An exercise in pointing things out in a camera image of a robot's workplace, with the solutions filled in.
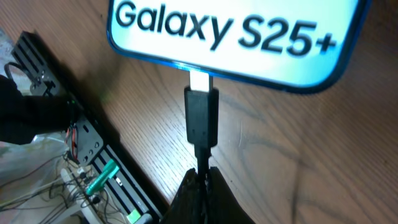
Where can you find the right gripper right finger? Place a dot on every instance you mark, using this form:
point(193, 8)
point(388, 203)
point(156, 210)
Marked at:
point(223, 206)

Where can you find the blue Samsung Galaxy smartphone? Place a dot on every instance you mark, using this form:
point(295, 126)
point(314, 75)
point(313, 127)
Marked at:
point(297, 46)

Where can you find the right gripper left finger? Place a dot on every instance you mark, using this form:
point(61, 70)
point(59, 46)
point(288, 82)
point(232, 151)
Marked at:
point(185, 207)

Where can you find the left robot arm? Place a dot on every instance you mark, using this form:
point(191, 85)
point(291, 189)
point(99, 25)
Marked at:
point(24, 117)

